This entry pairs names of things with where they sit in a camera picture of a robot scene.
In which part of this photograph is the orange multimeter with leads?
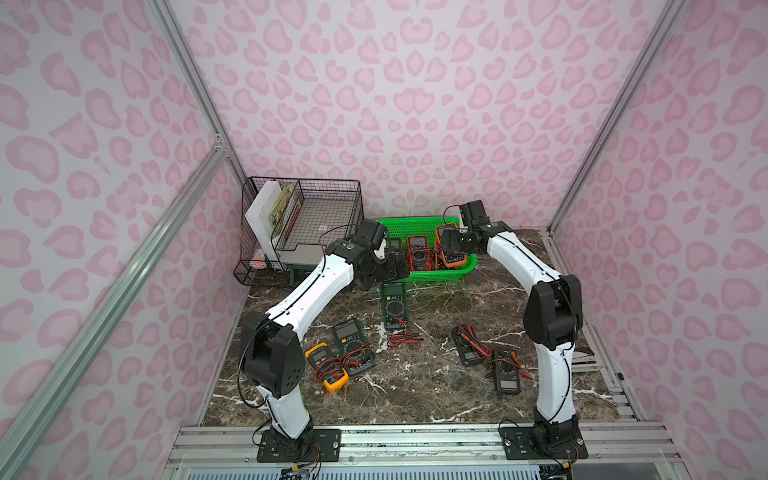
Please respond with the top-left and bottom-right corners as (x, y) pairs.
(435, 223), (467, 269)

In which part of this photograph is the red multimeter small screen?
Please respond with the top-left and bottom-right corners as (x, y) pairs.
(406, 235), (432, 271)

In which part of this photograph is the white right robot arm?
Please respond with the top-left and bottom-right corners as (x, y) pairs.
(440, 200), (583, 444)

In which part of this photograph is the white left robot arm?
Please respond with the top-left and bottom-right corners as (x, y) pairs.
(238, 219), (410, 442)

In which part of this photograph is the dark green multimeter upper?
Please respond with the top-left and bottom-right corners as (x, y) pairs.
(381, 283), (408, 331)

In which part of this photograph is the dark green multimeter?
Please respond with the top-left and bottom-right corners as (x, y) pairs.
(381, 283), (408, 331)
(332, 319), (375, 377)

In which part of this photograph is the green plastic basket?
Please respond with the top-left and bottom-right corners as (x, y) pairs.
(379, 216), (478, 283)

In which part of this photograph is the dark green multimeter lower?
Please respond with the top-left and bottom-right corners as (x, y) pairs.
(332, 319), (375, 377)

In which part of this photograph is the yellow multimeter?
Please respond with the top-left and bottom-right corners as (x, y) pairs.
(305, 343), (349, 393)

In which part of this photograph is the black clamp multimeter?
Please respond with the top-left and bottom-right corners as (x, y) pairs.
(489, 350), (530, 396)

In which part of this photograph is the white board in rack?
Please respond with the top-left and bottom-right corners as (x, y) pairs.
(245, 180), (282, 262)

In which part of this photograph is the white stapler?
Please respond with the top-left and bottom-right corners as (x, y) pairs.
(572, 346), (604, 373)

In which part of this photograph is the black wire mesh rack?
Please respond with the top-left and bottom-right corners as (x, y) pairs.
(234, 176), (364, 286)

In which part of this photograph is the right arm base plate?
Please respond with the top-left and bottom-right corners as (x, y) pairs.
(498, 425), (590, 462)

